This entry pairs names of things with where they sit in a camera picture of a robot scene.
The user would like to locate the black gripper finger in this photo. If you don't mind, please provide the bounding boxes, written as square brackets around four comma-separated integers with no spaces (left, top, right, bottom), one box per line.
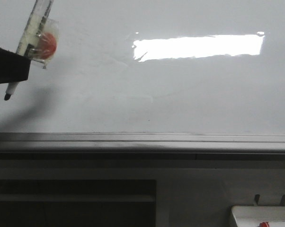
[0,48,30,84]

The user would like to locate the white plastic tray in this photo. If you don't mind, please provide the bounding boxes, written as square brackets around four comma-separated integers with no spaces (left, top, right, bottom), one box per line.
[229,206,285,227]

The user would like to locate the left black wall hook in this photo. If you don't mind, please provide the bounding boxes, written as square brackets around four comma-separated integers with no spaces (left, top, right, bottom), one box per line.
[253,194,260,206]

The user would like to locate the right black wall hook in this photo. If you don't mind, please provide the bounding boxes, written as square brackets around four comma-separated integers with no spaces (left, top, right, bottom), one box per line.
[279,194,285,206]

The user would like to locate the red magnet taped to marker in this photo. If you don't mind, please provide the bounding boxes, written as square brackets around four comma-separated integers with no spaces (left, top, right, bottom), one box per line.
[29,19,59,69]

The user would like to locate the white whiteboard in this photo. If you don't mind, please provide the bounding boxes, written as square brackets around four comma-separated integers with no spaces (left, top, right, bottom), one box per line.
[0,0,285,134]

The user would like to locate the grey aluminium marker tray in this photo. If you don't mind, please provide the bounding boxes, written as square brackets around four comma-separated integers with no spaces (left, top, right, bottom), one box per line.
[0,132,285,155]

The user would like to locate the white black whiteboard marker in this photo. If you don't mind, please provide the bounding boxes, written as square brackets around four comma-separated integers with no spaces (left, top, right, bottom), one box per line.
[3,0,54,102]

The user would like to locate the black wall hook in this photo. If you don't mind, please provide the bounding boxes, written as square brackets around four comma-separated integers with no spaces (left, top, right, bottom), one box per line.
[253,194,260,206]
[279,194,285,206]

